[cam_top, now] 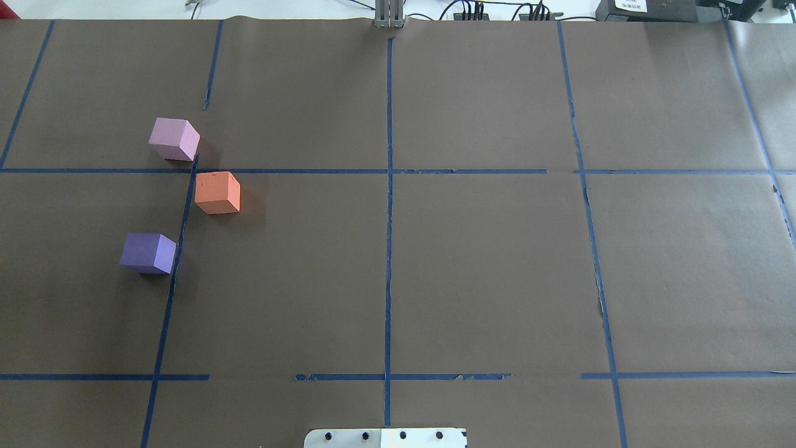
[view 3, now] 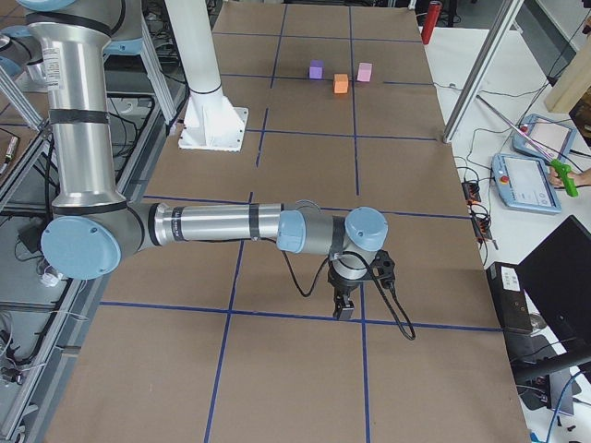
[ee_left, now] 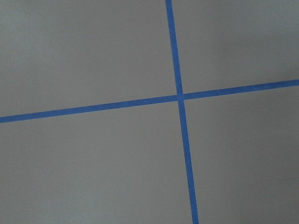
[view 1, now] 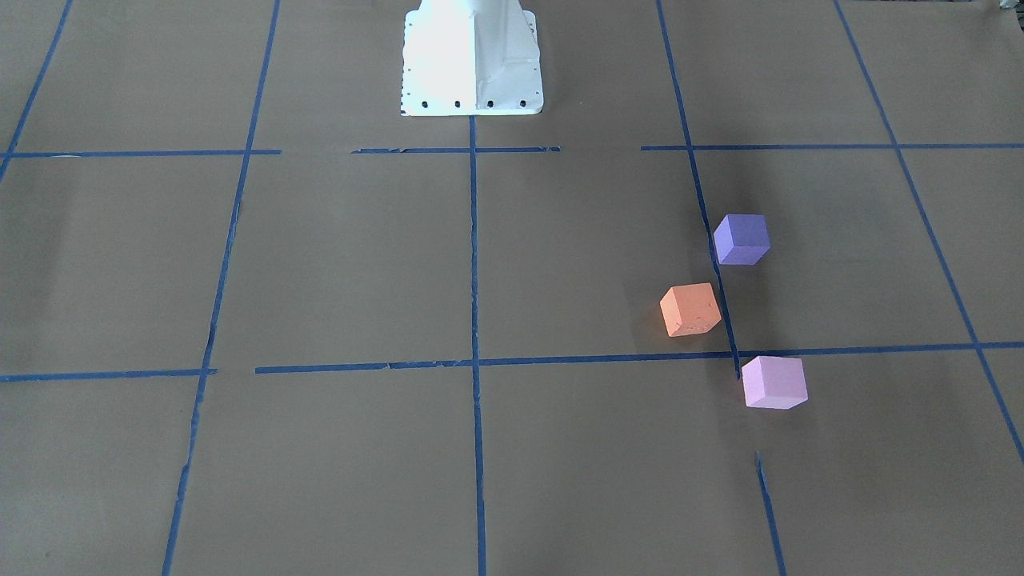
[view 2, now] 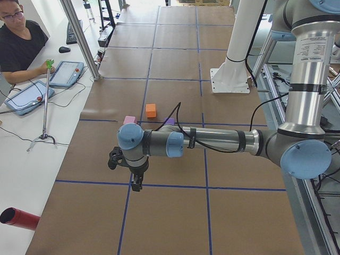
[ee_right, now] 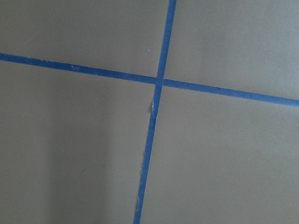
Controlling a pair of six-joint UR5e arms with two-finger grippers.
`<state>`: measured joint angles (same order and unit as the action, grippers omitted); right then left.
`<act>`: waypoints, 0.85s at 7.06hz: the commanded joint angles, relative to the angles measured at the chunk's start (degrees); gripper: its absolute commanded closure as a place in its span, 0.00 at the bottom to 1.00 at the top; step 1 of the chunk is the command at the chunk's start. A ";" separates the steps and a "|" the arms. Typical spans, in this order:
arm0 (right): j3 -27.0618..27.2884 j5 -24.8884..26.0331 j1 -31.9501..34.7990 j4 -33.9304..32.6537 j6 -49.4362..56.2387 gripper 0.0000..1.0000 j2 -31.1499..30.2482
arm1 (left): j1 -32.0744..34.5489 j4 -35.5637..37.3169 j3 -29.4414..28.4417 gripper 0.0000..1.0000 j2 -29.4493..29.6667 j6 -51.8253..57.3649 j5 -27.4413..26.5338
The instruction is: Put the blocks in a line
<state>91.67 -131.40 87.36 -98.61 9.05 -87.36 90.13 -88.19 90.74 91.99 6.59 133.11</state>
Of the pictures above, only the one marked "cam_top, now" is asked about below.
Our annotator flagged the orange foam cube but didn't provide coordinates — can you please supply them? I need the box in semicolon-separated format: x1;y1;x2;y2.
194;171;241;215

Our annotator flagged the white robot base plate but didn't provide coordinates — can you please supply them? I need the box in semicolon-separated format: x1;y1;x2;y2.
303;427;468;447

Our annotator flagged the black usb hub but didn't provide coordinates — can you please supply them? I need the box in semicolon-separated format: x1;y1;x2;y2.
514;11;563;22
453;7;490;22

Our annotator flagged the purple foam cube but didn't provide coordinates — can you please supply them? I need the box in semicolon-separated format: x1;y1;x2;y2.
119;233;177;275

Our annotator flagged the black box with label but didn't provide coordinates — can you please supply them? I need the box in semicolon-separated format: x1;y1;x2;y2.
595;1;724;23

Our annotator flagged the pink foam cube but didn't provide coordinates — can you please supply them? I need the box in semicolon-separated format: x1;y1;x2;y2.
148;117;201;162

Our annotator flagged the brown paper table cover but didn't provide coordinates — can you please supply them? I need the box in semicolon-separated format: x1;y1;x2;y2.
2;17;794;447

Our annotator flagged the grey aluminium frame post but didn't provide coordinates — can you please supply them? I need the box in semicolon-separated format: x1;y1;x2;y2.
374;0;405;29

